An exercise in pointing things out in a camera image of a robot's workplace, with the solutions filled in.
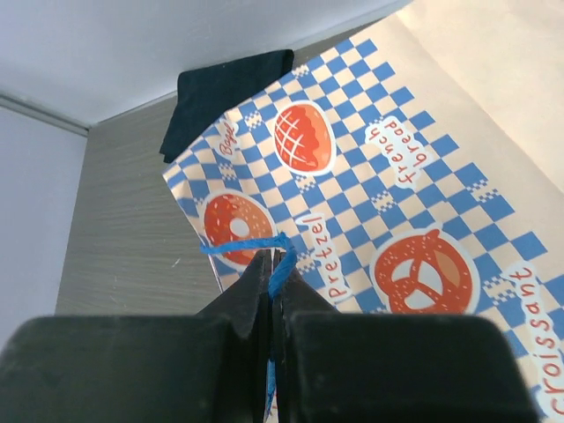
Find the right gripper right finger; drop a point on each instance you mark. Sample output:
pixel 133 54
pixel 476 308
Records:
pixel 328 366

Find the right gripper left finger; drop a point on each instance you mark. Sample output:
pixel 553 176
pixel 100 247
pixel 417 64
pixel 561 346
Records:
pixel 207 367

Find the checkered paper bag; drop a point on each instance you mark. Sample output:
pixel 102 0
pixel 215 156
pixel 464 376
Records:
pixel 417 166

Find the dark folded cloth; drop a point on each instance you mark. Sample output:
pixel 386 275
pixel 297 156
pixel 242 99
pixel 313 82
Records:
pixel 203 95

